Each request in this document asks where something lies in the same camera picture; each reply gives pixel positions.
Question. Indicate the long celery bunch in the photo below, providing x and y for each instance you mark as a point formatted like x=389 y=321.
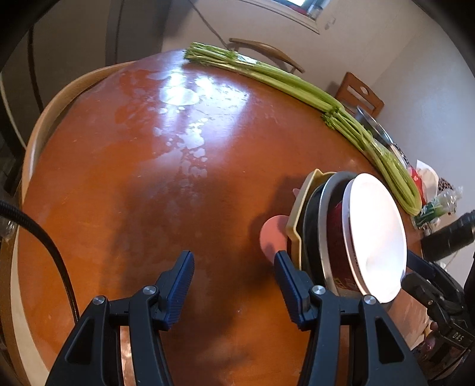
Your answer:
x=209 y=55

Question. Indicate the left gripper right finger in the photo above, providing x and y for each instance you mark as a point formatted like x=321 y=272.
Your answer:
x=378 y=353

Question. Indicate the large red paper bowl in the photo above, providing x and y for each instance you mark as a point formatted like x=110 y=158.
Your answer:
x=346 y=271

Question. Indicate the small steel bowl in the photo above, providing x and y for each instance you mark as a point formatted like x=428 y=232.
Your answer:
x=380 y=134

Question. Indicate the steel pan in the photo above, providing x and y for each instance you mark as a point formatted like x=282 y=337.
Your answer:
x=311 y=254

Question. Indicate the green label plastic bottle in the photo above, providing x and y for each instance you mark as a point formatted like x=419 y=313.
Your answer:
x=443 y=203

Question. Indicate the yellow shell-shaped plate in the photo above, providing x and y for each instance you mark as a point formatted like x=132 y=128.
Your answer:
x=300 y=218

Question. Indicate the curved wooden armchair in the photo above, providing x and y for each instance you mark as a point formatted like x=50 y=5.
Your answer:
x=278 y=57

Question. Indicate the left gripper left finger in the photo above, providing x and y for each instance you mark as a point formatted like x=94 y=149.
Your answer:
x=91 y=355

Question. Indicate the large steel bowl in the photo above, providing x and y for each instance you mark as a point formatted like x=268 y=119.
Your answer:
x=332 y=192

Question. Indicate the wooden chair with slats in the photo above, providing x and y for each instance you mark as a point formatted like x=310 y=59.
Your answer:
x=353 y=93

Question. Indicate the thick celery bunch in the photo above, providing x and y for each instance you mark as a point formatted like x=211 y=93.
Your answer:
x=399 y=181

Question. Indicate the black thermos flask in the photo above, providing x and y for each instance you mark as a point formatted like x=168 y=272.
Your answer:
x=449 y=239

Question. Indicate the left hand red nails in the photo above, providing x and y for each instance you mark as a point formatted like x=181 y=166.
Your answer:
x=428 y=343

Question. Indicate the small red paper bowl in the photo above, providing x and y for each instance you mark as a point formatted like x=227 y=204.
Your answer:
x=375 y=238

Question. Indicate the window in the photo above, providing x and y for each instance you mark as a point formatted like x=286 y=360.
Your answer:
x=304 y=13

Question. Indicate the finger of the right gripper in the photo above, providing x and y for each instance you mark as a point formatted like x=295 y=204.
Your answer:
x=435 y=289

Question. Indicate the red tissue pack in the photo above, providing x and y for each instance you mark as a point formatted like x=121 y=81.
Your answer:
x=426 y=180

